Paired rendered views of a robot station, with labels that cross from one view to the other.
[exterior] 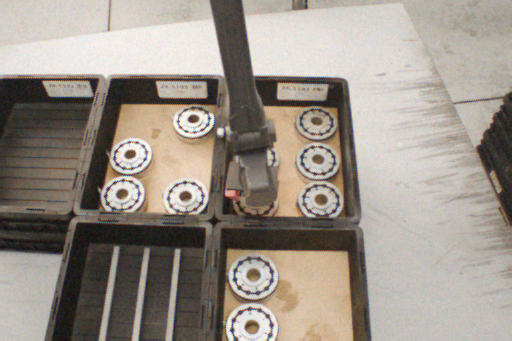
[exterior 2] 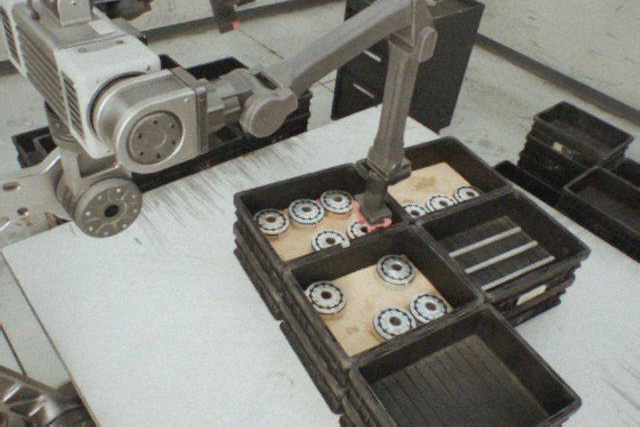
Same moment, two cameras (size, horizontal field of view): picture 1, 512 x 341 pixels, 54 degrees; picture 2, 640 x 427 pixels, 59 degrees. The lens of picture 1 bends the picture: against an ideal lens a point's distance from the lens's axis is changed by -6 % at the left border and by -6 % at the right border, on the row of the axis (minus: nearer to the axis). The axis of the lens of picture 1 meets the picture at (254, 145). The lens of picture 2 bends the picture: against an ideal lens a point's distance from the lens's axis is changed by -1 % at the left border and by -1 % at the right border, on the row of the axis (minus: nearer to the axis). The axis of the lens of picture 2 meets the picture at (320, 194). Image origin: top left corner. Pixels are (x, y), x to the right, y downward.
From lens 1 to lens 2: 1.64 m
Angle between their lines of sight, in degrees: 76
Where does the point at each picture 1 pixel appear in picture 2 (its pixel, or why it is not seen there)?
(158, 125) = (342, 332)
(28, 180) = (481, 407)
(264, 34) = (114, 355)
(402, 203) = not seen: hidden behind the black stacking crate
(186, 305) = (456, 246)
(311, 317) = (408, 192)
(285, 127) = (280, 246)
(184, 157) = (358, 297)
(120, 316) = (496, 274)
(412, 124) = (191, 210)
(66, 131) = (409, 412)
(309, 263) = not seen: hidden behind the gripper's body
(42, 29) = not seen: outside the picture
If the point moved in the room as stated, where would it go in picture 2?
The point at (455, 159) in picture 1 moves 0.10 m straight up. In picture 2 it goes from (213, 181) to (213, 158)
